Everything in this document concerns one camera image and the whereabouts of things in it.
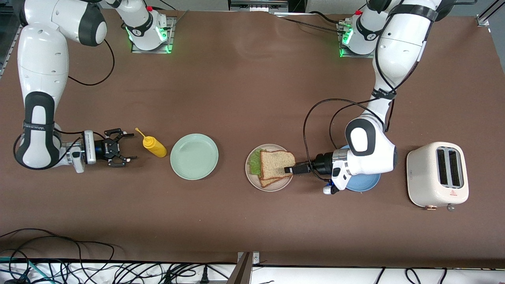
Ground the dark crust bread slice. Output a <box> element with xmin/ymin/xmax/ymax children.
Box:
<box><xmin>260</xmin><ymin>150</ymin><xmax>296</xmax><ymax>180</ymax></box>

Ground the light crust bread slice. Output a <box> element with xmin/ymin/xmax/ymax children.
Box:
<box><xmin>258</xmin><ymin>177</ymin><xmax>290</xmax><ymax>188</ymax></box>

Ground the yellow squeeze bottle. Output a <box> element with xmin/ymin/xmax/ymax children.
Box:
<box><xmin>135</xmin><ymin>127</ymin><xmax>168</xmax><ymax>158</ymax></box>

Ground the green lettuce leaf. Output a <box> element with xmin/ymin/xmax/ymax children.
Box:
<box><xmin>249</xmin><ymin>148</ymin><xmax>264</xmax><ymax>177</ymax></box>

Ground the beige plate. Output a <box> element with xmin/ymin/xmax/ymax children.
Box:
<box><xmin>245</xmin><ymin>144</ymin><xmax>295</xmax><ymax>192</ymax></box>

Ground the blue plate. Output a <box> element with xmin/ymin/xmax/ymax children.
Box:
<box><xmin>339</xmin><ymin>144</ymin><xmax>382</xmax><ymax>192</ymax></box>

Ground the mint green plate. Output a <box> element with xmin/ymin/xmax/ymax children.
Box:
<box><xmin>170</xmin><ymin>133</ymin><xmax>219</xmax><ymax>181</ymax></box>

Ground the white toaster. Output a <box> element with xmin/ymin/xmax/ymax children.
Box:
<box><xmin>406</xmin><ymin>142</ymin><xmax>469</xmax><ymax>210</ymax></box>

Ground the white side bench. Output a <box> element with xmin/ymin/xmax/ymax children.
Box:
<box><xmin>0</xmin><ymin>258</ymin><xmax>505</xmax><ymax>284</ymax></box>

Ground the short aluminium profile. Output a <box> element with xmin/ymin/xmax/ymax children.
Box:
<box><xmin>475</xmin><ymin>0</ymin><xmax>505</xmax><ymax>27</ymax></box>

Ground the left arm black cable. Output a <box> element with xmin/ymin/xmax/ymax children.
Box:
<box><xmin>303</xmin><ymin>16</ymin><xmax>430</xmax><ymax>184</ymax></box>

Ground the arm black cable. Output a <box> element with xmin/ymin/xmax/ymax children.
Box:
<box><xmin>303</xmin><ymin>16</ymin><xmax>430</xmax><ymax>184</ymax></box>
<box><xmin>13</xmin><ymin>37</ymin><xmax>116</xmax><ymax>168</ymax></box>

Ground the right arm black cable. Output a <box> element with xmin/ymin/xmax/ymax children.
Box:
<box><xmin>13</xmin><ymin>37</ymin><xmax>116</xmax><ymax>168</ymax></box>

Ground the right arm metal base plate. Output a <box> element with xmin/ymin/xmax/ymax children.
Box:
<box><xmin>131</xmin><ymin>16</ymin><xmax>176</xmax><ymax>54</ymax></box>

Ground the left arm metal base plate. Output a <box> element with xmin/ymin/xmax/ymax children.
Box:
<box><xmin>337</xmin><ymin>22</ymin><xmax>375</xmax><ymax>59</ymax></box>

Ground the long looping black cable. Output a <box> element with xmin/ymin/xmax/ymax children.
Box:
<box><xmin>0</xmin><ymin>228</ymin><xmax>116</xmax><ymax>263</ymax></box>

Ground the aluminium camera post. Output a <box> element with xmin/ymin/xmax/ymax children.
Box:
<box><xmin>225</xmin><ymin>251</ymin><xmax>261</xmax><ymax>284</ymax></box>

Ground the aluminium frame with glass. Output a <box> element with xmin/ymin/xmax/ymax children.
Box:
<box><xmin>0</xmin><ymin>0</ymin><xmax>28</xmax><ymax>77</ymax></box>

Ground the black base cable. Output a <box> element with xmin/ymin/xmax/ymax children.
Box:
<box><xmin>272</xmin><ymin>11</ymin><xmax>348</xmax><ymax>36</ymax></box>

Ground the teal cable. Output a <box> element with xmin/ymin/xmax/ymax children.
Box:
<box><xmin>0</xmin><ymin>256</ymin><xmax>44</xmax><ymax>284</ymax></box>

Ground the grey metal frame bar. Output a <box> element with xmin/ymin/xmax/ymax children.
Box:
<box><xmin>229</xmin><ymin>0</ymin><xmax>289</xmax><ymax>12</ymax></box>

